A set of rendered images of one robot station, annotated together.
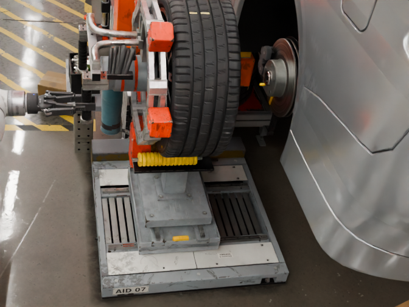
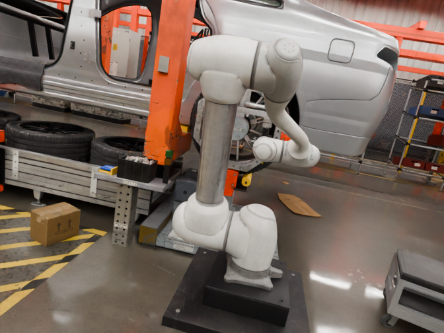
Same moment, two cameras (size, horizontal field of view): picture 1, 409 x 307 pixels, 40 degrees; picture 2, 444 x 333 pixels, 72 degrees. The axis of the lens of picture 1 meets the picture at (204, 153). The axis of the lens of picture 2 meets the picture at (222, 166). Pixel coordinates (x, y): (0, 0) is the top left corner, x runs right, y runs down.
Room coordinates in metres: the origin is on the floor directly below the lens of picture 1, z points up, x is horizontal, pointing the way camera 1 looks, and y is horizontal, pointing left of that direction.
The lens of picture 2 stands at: (1.13, 2.09, 1.04)
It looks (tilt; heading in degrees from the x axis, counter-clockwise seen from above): 13 degrees down; 294
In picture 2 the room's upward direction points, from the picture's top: 10 degrees clockwise
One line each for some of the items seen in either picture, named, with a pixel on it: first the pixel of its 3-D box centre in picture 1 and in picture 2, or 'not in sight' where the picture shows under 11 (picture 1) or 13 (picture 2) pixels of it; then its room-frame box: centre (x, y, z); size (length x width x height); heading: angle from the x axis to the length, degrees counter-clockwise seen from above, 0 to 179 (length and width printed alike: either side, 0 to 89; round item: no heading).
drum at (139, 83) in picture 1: (127, 73); (236, 127); (1.84, 0.35, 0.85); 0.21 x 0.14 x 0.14; 108
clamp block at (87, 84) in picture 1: (95, 80); (267, 121); (1.63, 0.42, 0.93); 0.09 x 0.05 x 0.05; 108
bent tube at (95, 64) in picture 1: (118, 44); (259, 100); (1.73, 0.37, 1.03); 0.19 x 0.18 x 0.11; 108
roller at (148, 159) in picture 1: (167, 158); (247, 177); (1.78, 0.15, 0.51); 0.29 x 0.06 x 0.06; 108
